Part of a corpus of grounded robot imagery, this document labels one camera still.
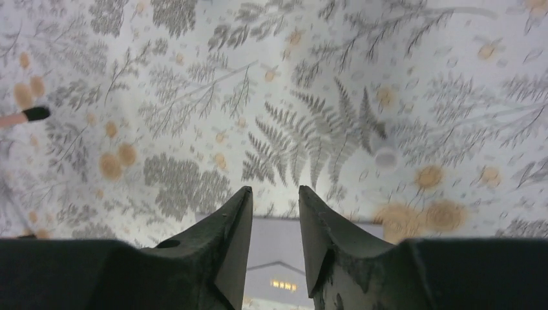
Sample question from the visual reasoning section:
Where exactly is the grey lavender envelope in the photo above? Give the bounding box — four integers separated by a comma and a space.
220, 215, 314, 309

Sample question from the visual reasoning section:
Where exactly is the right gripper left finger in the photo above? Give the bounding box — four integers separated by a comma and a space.
1, 186, 253, 309

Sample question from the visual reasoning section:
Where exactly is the white glue stick cap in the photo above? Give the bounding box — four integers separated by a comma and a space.
373, 147, 399, 171

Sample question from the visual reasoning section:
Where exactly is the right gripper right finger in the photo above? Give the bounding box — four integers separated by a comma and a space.
299, 185, 547, 309

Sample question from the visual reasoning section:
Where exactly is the pink perforated music stand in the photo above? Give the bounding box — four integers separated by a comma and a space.
1, 106, 51, 128

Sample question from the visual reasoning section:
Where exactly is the floral patterned table mat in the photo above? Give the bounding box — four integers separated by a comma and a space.
1, 1, 547, 245

